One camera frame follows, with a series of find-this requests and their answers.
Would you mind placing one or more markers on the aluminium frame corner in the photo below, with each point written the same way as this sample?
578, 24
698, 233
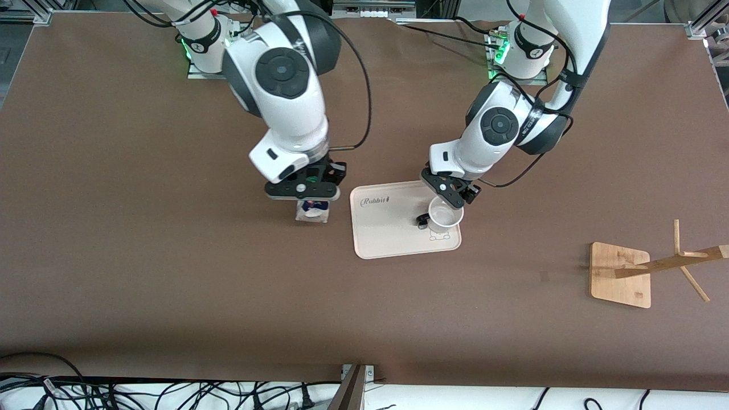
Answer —
28, 11
706, 23

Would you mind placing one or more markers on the wooden cup rack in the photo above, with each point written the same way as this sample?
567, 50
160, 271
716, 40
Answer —
621, 285

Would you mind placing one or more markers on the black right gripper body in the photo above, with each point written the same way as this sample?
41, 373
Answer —
331, 169

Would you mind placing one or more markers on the aluminium profile post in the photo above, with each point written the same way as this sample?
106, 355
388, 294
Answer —
350, 393

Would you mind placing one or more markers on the cream tray with rabbit print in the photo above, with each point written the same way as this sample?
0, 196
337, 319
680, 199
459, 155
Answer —
393, 239

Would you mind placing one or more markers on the grey power strip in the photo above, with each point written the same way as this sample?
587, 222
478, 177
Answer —
373, 8

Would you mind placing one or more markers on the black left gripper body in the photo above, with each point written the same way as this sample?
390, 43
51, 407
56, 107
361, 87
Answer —
470, 190

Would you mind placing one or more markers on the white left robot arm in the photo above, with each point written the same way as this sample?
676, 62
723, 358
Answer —
501, 128

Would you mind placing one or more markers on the blue and white milk carton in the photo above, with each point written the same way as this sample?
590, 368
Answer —
312, 215

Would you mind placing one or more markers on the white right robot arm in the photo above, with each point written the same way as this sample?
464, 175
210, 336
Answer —
285, 85

